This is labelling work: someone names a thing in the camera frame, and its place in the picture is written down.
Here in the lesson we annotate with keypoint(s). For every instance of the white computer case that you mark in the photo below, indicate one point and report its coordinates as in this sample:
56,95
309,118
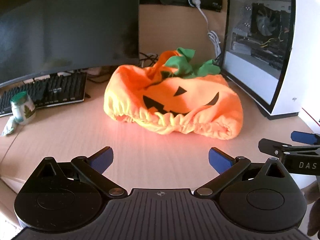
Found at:
260,47

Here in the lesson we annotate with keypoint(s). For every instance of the black computer monitor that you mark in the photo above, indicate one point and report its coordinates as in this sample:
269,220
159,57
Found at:
62,27

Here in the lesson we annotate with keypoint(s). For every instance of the orange pumpkin costume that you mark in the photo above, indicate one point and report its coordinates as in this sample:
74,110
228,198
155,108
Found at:
190,100

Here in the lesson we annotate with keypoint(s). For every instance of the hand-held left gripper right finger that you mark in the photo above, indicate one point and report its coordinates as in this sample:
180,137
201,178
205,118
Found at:
220,161

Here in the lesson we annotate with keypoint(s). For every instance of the person's right hand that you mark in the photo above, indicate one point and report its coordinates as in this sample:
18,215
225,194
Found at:
314,205

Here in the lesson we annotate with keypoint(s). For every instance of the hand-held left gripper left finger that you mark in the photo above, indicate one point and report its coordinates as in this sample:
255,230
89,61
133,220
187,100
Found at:
102,159

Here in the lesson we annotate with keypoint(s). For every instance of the glass jar with green lid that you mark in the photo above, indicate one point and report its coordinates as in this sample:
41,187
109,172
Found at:
23,110

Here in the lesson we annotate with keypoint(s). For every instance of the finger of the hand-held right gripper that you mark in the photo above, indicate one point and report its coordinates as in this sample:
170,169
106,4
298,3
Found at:
303,137
272,147

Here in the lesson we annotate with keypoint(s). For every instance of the black keyboard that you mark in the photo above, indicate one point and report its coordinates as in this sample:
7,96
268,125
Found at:
55,90

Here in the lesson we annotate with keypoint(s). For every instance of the pale green wrapper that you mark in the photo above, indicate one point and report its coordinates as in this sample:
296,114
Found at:
10,127

